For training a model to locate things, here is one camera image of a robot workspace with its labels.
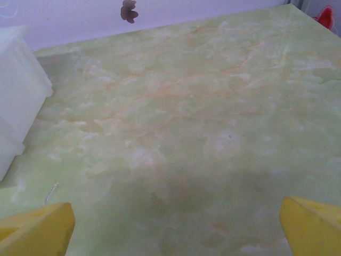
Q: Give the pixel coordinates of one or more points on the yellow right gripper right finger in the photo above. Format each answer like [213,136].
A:
[314,232]

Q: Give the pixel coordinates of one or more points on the white plastic sorting bin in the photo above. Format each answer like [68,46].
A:
[18,80]

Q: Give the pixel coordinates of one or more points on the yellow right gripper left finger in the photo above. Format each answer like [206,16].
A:
[37,232]

